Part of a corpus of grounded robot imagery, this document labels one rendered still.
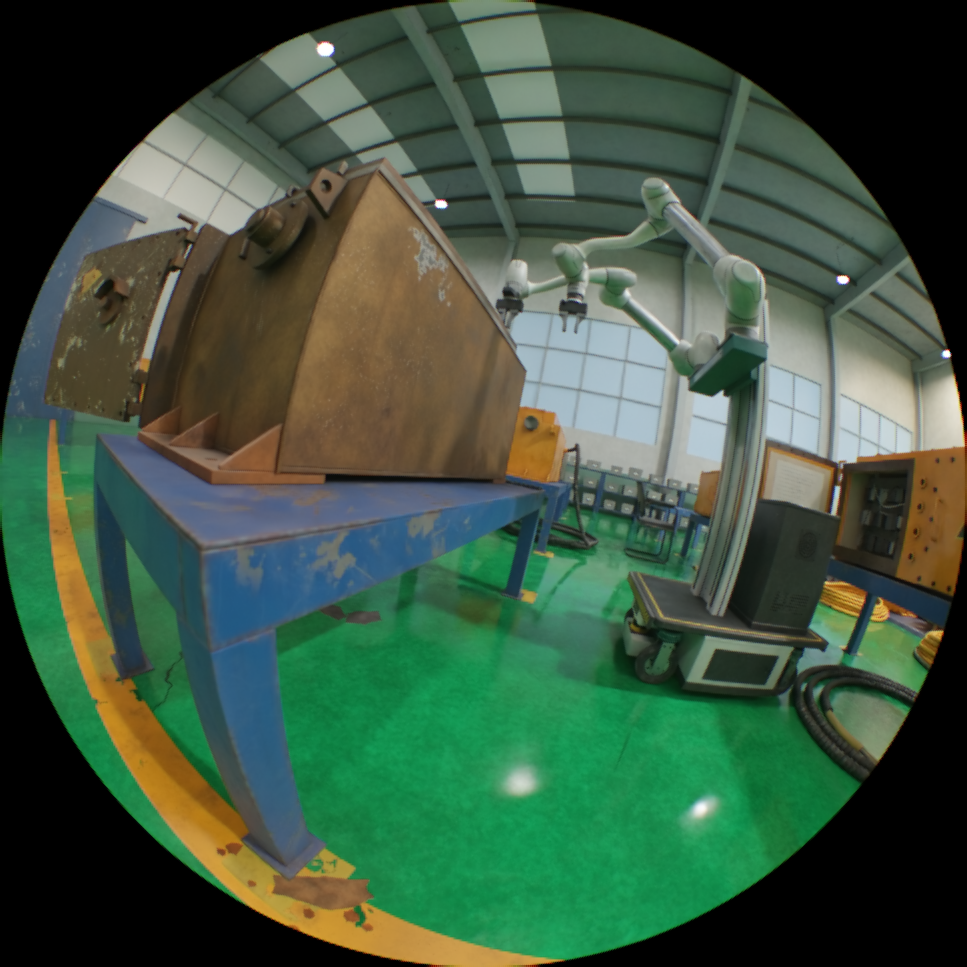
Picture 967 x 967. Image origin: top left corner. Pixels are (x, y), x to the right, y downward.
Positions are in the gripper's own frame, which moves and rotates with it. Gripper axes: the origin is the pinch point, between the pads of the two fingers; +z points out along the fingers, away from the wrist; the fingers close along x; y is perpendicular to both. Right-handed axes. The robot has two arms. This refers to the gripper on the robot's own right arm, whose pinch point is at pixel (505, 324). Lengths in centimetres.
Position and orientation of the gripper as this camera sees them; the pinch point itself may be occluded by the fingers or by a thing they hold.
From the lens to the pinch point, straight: 171.9
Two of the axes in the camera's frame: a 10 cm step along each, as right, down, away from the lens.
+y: 3.1, 0.0, 9.5
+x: -9.3, -2.2, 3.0
